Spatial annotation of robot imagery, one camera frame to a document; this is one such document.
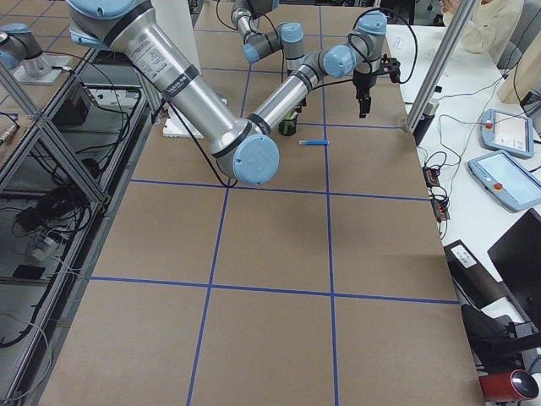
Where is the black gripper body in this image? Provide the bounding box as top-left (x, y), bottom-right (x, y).
top-left (352, 70), bottom-right (374, 102)

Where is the near blue teach pendant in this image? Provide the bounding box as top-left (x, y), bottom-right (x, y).
top-left (467, 151), bottom-right (540, 212)

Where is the blue teach pendant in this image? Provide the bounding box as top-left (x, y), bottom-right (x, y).
top-left (480, 109), bottom-right (534, 159)
top-left (467, 151), bottom-right (540, 212)

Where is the person in cream sweater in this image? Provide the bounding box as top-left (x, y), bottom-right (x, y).
top-left (461, 0), bottom-right (524, 63)

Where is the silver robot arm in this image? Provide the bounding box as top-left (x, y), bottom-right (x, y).
top-left (231, 1), bottom-right (305, 74)
top-left (68, 1), bottom-right (387, 185)

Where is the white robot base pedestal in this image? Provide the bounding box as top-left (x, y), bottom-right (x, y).
top-left (150, 0), bottom-right (204, 139)

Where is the far blue teach pendant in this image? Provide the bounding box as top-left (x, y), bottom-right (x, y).
top-left (480, 109), bottom-right (534, 159)

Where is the aluminium frame post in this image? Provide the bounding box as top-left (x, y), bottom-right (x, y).
top-left (402, 0), bottom-right (476, 134)

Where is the right grey usb hub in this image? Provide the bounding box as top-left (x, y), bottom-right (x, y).
top-left (430, 197), bottom-right (450, 223)

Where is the red cylindrical bottle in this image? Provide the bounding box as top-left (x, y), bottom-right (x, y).
top-left (478, 370), bottom-right (540, 403)

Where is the blue highlighter pen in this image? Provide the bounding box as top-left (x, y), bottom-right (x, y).
top-left (298, 140), bottom-right (329, 146)

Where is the grey usb hub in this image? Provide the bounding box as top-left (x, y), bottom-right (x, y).
top-left (422, 167), bottom-right (440, 188)
top-left (430, 197), bottom-right (450, 223)

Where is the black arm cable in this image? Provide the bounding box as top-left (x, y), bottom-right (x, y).
top-left (350, 7), bottom-right (419, 85)

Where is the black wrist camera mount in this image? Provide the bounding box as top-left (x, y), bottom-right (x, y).
top-left (380, 53), bottom-right (401, 84)

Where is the aluminium side frame rail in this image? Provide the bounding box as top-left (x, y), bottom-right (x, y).
top-left (1, 51), bottom-right (160, 405)

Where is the black mesh pen cup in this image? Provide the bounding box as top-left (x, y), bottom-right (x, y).
top-left (278, 112), bottom-right (298, 136)

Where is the black monitor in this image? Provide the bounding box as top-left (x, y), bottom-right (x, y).
top-left (488, 209), bottom-right (540, 299)

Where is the left grey usb hub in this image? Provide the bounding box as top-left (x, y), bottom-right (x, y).
top-left (422, 167), bottom-right (440, 188)

